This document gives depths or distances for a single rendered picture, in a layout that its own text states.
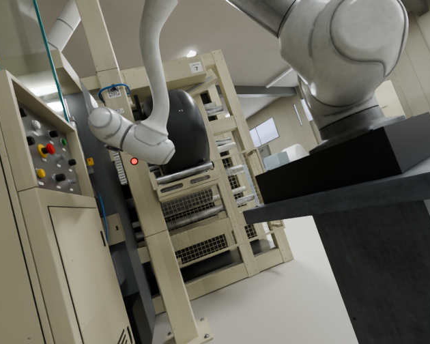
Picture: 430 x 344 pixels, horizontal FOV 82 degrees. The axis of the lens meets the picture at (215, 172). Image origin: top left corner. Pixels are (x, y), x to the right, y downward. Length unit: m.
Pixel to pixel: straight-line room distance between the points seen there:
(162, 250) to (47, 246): 0.78
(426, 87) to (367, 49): 8.19
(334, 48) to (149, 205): 1.24
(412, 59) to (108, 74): 8.01
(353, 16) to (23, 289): 0.95
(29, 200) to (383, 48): 0.88
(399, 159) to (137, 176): 1.27
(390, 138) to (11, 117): 0.95
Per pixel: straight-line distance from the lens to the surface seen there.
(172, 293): 1.55
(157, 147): 0.85
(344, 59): 0.48
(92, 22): 1.96
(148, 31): 0.92
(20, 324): 0.91
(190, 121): 1.39
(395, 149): 0.55
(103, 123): 0.85
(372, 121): 0.71
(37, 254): 0.86
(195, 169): 1.43
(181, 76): 2.01
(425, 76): 8.68
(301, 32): 0.54
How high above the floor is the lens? 0.71
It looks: 5 degrees up
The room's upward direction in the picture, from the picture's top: 18 degrees counter-clockwise
